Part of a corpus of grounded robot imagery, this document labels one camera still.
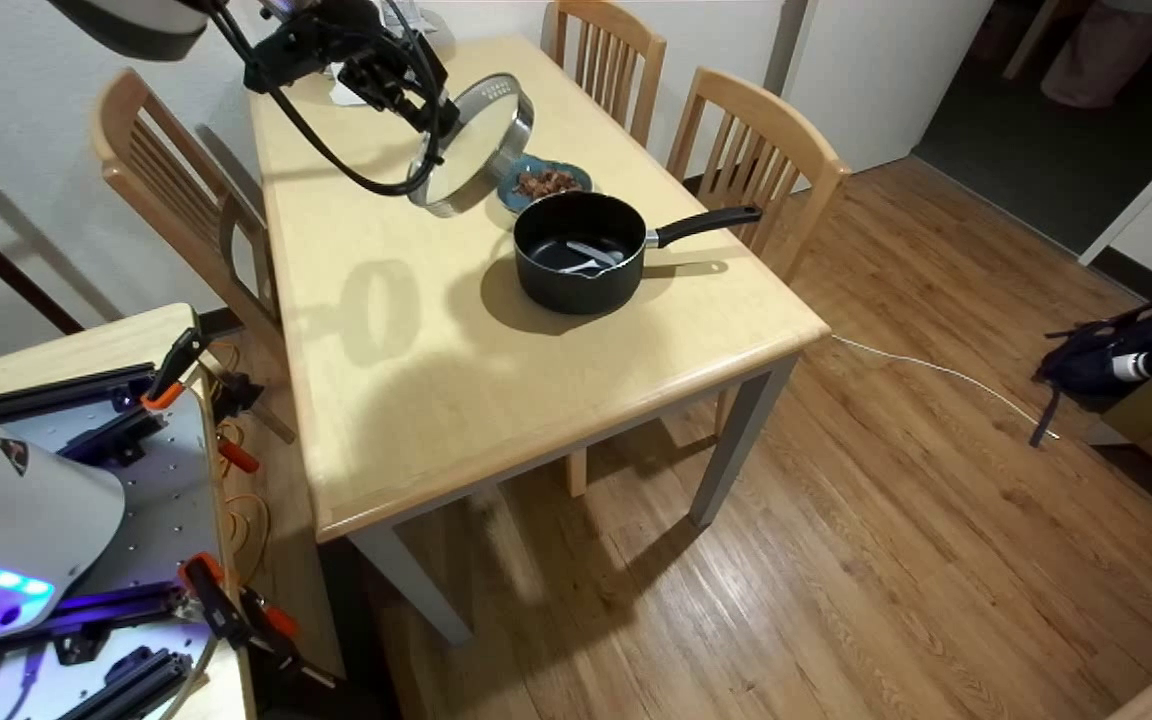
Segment wooden chair left side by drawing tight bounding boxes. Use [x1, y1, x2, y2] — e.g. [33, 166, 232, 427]
[91, 72, 280, 328]

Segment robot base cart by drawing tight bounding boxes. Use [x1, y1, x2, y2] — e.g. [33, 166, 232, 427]
[0, 305, 253, 720]

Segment black saucepan with handle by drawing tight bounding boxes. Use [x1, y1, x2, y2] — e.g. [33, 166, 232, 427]
[513, 194, 758, 318]

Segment black bag on floor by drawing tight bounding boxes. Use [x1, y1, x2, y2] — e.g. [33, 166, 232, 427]
[1028, 299, 1152, 449]

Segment orange black clamp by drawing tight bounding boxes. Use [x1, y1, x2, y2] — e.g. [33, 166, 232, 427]
[139, 328, 208, 413]
[181, 556, 341, 691]

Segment wooden chair far right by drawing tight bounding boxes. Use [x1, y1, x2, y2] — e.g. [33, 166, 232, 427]
[543, 0, 669, 141]

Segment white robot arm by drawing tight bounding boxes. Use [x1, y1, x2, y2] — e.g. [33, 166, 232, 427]
[49, 0, 459, 134]

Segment white cable on floor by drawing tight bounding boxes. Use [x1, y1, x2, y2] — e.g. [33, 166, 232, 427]
[825, 328, 1065, 443]

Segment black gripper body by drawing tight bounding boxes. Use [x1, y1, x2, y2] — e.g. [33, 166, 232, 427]
[245, 0, 425, 99]

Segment wooden chair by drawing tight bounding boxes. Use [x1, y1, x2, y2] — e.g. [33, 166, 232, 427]
[543, 0, 669, 141]
[91, 72, 280, 328]
[669, 67, 848, 276]

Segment wooden dining table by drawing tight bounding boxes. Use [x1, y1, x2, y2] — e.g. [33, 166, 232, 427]
[253, 77, 827, 639]

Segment white plastic spoon in pot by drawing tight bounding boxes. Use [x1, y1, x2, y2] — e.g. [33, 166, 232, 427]
[541, 240, 627, 282]

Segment glass pot lid black knob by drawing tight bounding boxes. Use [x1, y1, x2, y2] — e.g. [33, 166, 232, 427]
[412, 72, 530, 216]

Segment orange black clamp lower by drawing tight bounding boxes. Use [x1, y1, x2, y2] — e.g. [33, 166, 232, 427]
[181, 556, 341, 691]

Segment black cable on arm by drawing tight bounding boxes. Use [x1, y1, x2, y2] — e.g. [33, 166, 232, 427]
[208, 0, 453, 199]

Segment wooden chair near right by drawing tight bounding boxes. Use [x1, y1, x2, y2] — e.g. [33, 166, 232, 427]
[669, 67, 848, 276]

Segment orange black clamp upper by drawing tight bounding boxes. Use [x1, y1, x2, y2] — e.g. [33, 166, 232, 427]
[139, 328, 208, 413]

